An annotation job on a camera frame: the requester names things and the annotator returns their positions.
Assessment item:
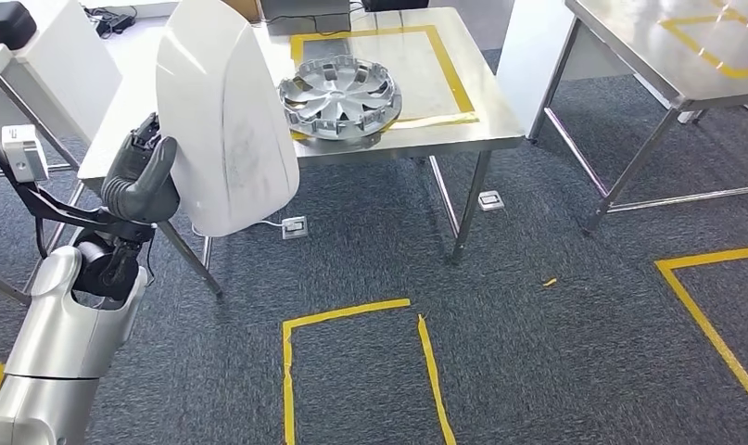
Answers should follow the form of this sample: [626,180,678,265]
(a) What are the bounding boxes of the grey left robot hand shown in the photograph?
[100,112,182,225]

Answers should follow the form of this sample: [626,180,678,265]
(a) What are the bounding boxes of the white plastic shell part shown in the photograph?
[155,0,301,237]

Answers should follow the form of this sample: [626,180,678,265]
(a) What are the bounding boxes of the steel workbench table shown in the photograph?
[78,6,526,300]

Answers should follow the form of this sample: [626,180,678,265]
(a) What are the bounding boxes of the white desk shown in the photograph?
[0,0,124,307]

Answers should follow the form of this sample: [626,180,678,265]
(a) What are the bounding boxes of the floor socket box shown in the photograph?
[280,215,310,241]
[476,190,506,213]

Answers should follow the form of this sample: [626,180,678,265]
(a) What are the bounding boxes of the silver wheel hubcap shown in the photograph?
[278,54,404,142]

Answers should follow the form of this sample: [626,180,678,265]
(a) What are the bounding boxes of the grey case with yellow sticker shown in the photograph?
[260,0,353,37]

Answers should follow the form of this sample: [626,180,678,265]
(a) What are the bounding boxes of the white cabinet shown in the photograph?
[496,0,634,141]

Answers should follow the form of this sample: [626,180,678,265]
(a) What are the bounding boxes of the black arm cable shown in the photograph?
[34,218,50,260]

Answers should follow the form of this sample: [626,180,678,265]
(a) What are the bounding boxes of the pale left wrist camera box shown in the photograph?
[0,124,50,184]

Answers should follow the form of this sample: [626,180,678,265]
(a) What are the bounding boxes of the black power adapters with cables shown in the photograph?
[83,5,139,38]

